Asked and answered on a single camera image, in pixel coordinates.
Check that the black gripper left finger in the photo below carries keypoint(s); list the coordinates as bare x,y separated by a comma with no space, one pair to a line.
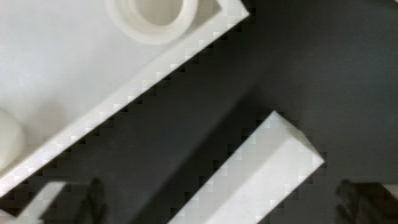
67,204

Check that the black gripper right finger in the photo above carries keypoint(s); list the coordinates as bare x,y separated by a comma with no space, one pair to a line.
368,203

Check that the white square tabletop with sockets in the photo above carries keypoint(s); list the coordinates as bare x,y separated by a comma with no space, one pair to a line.
76,69

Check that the white U-shaped obstacle fence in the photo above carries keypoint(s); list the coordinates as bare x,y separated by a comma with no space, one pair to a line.
259,175

